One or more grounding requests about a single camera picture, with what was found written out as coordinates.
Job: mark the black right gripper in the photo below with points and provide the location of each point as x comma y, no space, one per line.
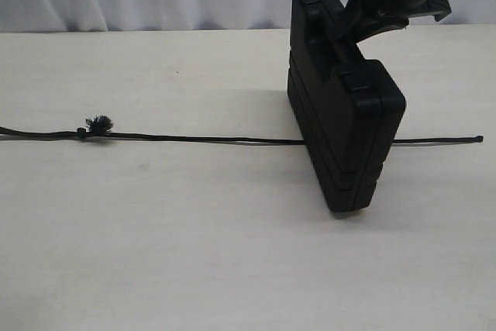
387,1

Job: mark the black plastic carrying case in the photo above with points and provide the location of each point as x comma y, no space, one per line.
348,108

